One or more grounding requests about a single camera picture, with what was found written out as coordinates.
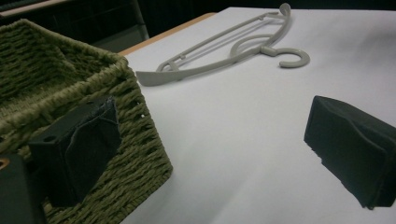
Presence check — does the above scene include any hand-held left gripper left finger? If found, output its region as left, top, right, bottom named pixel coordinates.
left=27, top=95, right=122, bottom=208

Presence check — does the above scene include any grey plastic clothes hanger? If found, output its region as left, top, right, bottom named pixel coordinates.
left=135, top=2, right=311, bottom=88

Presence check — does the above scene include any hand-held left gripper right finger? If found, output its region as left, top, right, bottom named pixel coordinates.
left=303, top=95, right=396, bottom=210

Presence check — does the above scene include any green woven basket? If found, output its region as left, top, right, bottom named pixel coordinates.
left=0, top=18, right=174, bottom=224

